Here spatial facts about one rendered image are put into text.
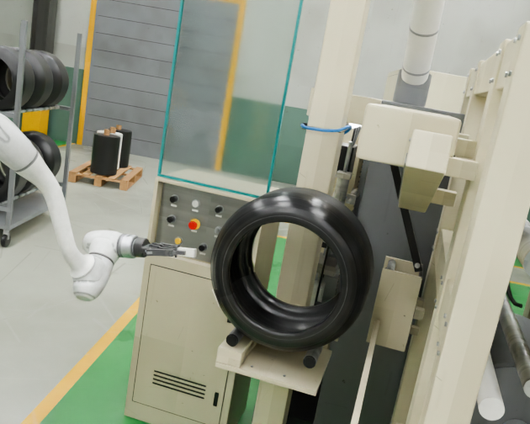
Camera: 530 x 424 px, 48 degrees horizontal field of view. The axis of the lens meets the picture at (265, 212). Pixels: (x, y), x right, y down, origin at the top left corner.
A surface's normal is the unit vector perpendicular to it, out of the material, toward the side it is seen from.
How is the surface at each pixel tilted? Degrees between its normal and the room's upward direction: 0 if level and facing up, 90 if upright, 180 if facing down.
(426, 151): 72
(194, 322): 90
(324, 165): 90
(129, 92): 90
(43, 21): 90
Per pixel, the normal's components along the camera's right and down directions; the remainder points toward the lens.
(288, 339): -0.24, 0.35
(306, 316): -0.28, -0.01
